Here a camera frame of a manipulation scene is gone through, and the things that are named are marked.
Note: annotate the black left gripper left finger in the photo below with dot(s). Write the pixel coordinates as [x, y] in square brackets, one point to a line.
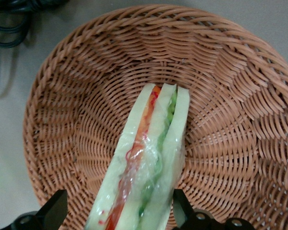
[51, 213]

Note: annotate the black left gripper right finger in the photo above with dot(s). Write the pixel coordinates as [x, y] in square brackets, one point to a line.
[194, 220]

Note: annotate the plastic sandwich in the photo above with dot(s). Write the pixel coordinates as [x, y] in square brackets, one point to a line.
[139, 155]

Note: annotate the round brown wicker basket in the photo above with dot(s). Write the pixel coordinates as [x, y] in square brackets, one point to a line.
[230, 107]

